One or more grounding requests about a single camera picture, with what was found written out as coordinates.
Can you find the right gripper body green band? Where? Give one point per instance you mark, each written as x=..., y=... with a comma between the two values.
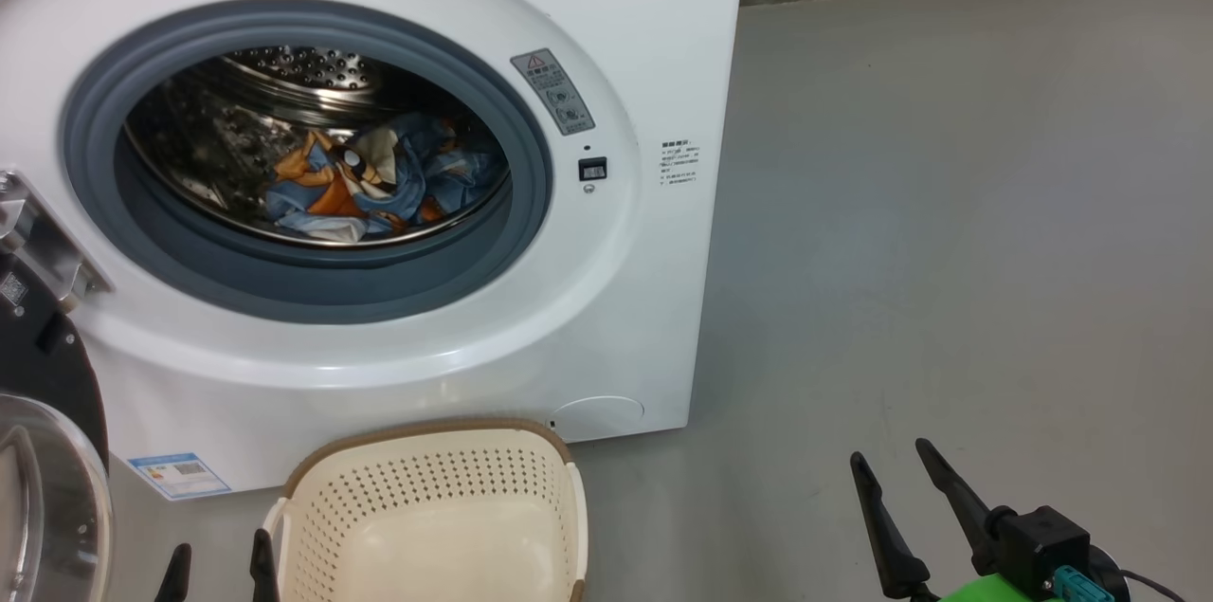
x=1042, y=545

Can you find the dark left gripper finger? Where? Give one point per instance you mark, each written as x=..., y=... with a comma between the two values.
x=263, y=574
x=175, y=578

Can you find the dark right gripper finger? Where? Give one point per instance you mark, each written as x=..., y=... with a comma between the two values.
x=896, y=555
x=967, y=507

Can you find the black round glass machine door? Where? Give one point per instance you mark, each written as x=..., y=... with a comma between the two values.
x=52, y=365

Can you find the blue and cream printed garment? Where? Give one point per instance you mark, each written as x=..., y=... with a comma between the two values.
x=332, y=190

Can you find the blue bear-print garment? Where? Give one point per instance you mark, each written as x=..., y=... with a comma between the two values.
x=455, y=166

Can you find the cream perforated laundry basket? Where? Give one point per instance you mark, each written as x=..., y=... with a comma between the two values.
x=426, y=526

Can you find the grey rubber door gasket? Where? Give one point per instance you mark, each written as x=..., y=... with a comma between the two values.
x=313, y=284

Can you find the metal door hinge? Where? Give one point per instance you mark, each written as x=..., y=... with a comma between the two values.
x=43, y=242

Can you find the black door latch socket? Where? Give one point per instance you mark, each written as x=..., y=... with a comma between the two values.
x=592, y=170

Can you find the white front-load washing machine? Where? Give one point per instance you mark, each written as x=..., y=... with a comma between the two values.
x=663, y=33

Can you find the blue energy label sticker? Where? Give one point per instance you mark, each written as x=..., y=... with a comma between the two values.
x=180, y=476

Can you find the round white filter cover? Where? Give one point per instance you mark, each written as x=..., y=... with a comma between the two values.
x=599, y=417

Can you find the small printed text label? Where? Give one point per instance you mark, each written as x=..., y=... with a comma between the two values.
x=681, y=163

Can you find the grey warning sticker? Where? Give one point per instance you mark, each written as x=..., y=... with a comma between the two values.
x=553, y=92

